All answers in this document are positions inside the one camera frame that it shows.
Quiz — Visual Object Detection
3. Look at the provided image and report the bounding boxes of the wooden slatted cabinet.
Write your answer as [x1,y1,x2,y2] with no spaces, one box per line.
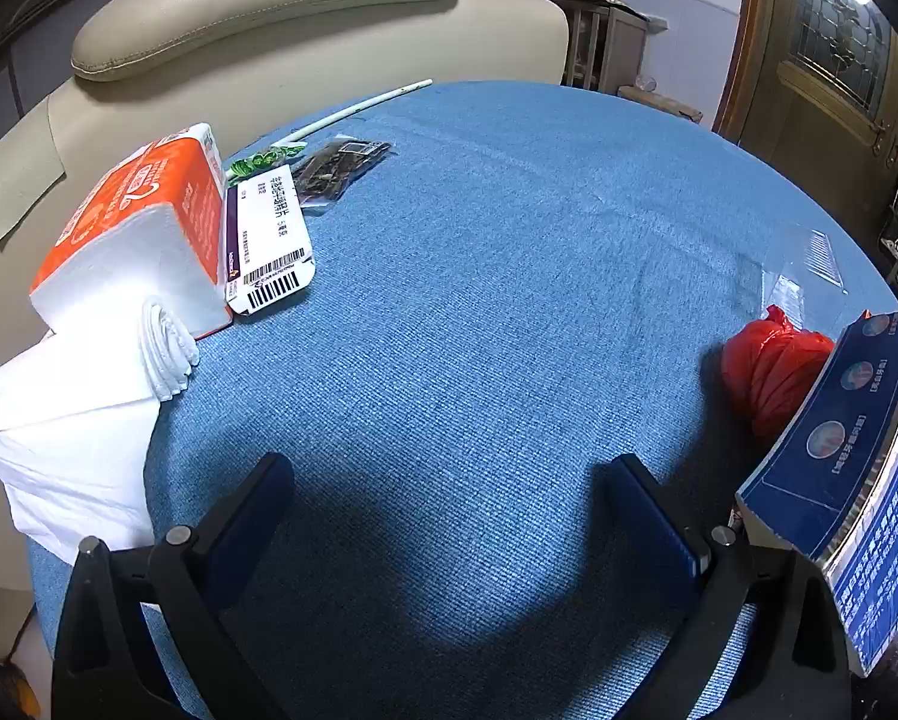
[467,0,648,95]

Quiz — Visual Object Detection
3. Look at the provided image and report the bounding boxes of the dark transparent packet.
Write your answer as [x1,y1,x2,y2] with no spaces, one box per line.
[291,136,394,215]

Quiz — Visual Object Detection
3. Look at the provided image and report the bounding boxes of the blue box with silver edges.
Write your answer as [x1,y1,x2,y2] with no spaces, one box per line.
[735,307,898,680]

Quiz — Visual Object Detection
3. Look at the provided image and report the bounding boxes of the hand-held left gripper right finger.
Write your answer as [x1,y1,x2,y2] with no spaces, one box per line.
[602,454,856,720]

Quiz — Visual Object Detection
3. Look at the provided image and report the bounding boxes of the loose white tissues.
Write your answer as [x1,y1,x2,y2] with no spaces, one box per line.
[0,300,201,563]

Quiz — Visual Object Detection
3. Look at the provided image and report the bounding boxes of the red plastic bag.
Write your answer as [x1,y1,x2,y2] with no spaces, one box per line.
[720,305,836,443]

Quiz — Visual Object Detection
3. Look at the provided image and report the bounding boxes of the green print packet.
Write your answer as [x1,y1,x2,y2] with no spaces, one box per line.
[224,142,300,185]

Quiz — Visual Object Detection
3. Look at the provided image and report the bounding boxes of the clear plastic blister package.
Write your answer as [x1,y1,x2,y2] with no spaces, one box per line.
[759,223,851,331]

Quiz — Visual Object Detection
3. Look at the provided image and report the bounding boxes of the orange tissue pack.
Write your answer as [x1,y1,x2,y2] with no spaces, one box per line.
[29,122,234,338]

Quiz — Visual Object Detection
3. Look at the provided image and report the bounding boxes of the beige leather sofa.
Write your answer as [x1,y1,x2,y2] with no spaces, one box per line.
[0,0,570,661]

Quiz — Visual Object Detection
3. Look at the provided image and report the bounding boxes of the white thin stick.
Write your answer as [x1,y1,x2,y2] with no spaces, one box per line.
[272,79,435,151]

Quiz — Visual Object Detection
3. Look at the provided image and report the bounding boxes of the white purple medicine box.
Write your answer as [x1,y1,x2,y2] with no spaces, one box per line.
[222,163,316,316]

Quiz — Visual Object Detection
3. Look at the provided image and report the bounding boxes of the wooden door with glass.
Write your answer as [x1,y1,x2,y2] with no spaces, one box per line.
[714,0,898,188]

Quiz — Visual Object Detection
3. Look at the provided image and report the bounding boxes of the blue tablecloth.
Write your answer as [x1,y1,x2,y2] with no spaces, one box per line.
[27,81,898,720]

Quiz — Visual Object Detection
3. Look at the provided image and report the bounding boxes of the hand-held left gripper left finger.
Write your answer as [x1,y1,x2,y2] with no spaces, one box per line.
[50,452,295,720]

